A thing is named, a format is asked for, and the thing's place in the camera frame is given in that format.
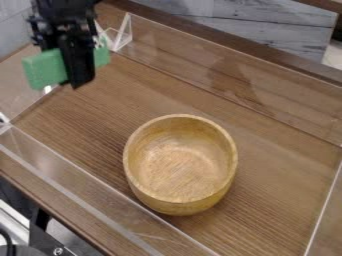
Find clear acrylic corner bracket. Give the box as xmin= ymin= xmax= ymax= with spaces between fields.
xmin=95 ymin=13 xmax=132 ymax=52

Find brown wooden bowl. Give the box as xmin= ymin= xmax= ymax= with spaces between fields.
xmin=123 ymin=114 xmax=238 ymax=216

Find green rectangular block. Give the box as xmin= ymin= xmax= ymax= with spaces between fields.
xmin=21 ymin=38 xmax=109 ymax=90

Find black cable lower left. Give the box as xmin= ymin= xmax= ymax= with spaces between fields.
xmin=0 ymin=228 xmax=17 ymax=256

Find black metal table leg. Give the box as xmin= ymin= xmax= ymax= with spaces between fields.
xmin=29 ymin=208 xmax=51 ymax=233

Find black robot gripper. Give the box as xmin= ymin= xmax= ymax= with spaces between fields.
xmin=27 ymin=0 xmax=97 ymax=89

